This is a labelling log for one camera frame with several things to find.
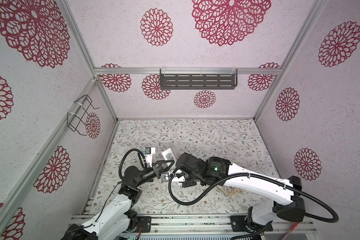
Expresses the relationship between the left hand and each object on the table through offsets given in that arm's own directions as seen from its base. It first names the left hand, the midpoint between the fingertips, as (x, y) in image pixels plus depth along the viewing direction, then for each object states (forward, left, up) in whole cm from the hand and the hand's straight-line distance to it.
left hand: (173, 164), depth 71 cm
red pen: (-23, -58, -20) cm, 66 cm away
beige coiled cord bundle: (-7, -29, -19) cm, 36 cm away
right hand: (-3, -2, +2) cm, 4 cm away
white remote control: (+2, +2, +4) cm, 5 cm away
